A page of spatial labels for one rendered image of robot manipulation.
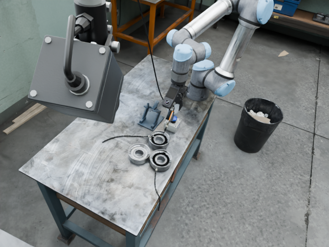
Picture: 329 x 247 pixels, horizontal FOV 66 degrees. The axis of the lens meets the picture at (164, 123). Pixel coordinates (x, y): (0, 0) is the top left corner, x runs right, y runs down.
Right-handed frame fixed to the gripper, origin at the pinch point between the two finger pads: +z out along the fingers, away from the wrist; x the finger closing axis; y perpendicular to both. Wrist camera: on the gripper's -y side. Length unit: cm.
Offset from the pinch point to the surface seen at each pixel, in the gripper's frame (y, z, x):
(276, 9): 335, 44, -7
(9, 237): -78, 25, 31
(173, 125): 0.8, 8.6, -1.6
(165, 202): -9, 69, -9
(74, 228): -51, 69, 30
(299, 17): 343, 48, -42
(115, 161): -31.6, 13.1, 11.6
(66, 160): -43, 13, 31
